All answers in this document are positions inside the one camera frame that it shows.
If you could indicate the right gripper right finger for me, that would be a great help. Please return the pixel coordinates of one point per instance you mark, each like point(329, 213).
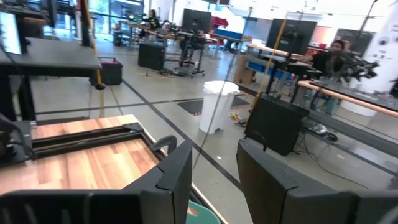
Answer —
point(273, 193)

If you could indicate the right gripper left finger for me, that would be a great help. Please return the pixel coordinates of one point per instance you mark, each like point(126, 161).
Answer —
point(168, 186)

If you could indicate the teal plastic bin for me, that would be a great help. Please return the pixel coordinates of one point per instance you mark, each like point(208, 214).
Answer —
point(205, 216)

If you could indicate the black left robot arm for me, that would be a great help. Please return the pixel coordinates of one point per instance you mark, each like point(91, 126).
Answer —
point(12, 146)

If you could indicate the black table clamp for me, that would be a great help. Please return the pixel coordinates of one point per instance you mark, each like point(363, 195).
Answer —
point(168, 139)

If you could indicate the black computer tower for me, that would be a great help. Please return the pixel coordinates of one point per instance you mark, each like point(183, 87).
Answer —
point(273, 124)

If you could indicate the white power strip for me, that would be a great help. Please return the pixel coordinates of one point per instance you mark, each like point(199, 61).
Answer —
point(317, 130)

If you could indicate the white trash can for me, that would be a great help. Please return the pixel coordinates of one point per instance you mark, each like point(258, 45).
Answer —
point(208, 118)

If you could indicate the yellow floor plug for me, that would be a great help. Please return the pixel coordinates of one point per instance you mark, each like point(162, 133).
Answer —
point(234, 116)

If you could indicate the wood-edged robot table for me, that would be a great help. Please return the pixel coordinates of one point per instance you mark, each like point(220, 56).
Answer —
point(342, 97)

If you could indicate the blue crate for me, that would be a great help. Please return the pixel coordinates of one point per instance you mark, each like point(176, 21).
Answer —
point(258, 67)

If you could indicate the black case red trim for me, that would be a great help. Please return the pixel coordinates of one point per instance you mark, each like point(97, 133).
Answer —
point(110, 73)

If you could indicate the person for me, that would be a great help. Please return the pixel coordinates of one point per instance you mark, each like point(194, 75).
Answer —
point(153, 21)
point(326, 62)

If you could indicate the black background robot arms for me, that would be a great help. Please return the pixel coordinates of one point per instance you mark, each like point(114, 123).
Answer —
point(357, 67)

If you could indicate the black monitor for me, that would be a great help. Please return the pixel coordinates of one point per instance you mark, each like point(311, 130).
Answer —
point(196, 20)
point(298, 35)

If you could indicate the black desk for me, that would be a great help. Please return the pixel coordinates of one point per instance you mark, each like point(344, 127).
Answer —
point(53, 59)

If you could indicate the red object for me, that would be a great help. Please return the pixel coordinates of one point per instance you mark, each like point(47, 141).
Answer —
point(220, 22)

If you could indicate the white banner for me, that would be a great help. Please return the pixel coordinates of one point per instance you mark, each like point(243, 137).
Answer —
point(385, 46)

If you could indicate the lit computer screen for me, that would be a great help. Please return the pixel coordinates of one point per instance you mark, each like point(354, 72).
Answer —
point(9, 34)

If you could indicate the black wall panel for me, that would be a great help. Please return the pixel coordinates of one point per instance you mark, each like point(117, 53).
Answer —
point(357, 37)

